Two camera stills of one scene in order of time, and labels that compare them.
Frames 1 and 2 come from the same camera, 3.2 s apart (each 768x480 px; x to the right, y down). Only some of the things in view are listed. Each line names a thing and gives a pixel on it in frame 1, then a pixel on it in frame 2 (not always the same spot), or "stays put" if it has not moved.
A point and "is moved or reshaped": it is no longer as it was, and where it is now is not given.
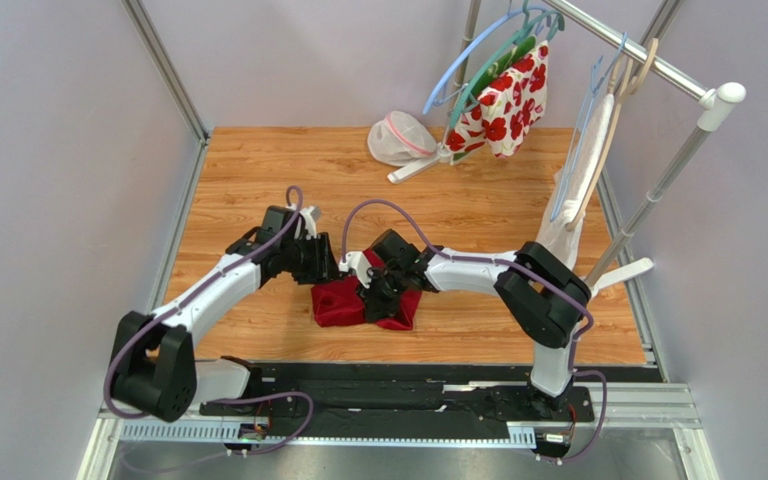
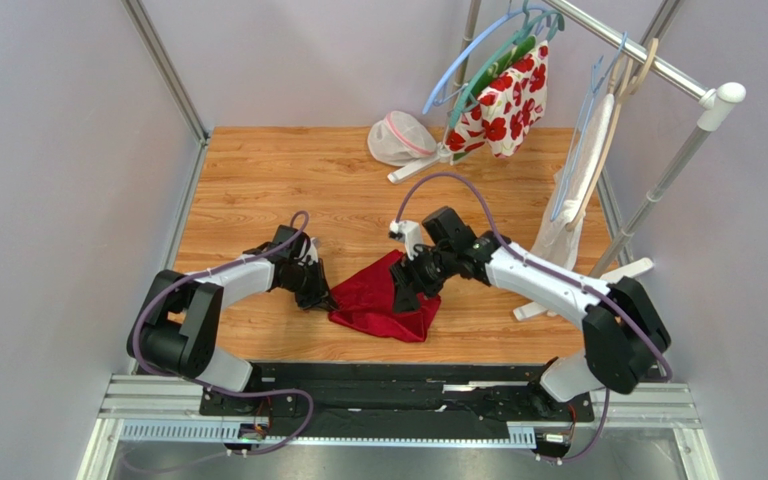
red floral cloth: x=505 y=105 stays put
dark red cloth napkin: x=339 y=303 is moved or reshaped
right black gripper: x=383 y=290 → x=409 y=279
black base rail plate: x=402 y=393 stays put
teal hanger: x=529 y=20 stays put
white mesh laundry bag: x=400 y=138 stays put
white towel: x=556 y=235 stays put
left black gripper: x=324 y=267 → x=320 y=297
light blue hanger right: x=593 y=89 stays put
